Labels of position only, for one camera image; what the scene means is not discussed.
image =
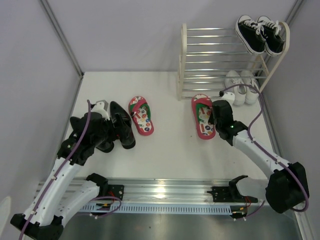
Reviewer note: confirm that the left aluminium frame post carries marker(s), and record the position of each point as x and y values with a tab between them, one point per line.
61	36

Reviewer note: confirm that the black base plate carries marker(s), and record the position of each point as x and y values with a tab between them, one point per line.
227	194
116	190

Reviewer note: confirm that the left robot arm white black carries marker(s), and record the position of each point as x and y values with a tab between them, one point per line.
47	216

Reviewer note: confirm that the right black canvas sneaker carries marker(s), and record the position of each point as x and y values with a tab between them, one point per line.
271	32

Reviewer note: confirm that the aluminium mounting rail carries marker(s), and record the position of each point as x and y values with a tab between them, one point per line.
136	191

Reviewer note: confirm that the slotted grey cable duct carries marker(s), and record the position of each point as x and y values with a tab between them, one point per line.
156	208

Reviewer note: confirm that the black canvas sneaker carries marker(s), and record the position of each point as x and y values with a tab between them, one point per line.
271	32
251	34

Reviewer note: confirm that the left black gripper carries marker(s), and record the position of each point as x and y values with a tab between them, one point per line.
122	131

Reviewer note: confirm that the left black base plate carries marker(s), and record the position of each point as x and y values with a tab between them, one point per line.
116	190

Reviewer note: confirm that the right aluminium frame post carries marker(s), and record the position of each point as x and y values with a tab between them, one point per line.
292	15

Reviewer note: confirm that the left black canvas sneaker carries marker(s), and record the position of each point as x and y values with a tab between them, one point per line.
251	34

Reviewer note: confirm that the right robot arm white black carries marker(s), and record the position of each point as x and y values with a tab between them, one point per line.
286	186

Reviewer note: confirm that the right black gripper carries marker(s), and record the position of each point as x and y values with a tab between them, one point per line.
210	120

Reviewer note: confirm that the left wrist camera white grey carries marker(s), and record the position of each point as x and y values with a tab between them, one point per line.
101	107

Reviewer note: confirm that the red green flip-flop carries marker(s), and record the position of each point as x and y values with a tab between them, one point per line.
201	106
140	113

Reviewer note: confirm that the cream shoe rack chrome bars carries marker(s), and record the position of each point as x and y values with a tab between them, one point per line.
207	54

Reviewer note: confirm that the aluminium frame post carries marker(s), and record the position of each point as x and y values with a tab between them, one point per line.
292	15
61	36

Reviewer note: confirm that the white sneaker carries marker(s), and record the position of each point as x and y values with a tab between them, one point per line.
251	87
235	84

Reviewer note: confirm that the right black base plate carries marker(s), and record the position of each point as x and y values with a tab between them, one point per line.
227	194

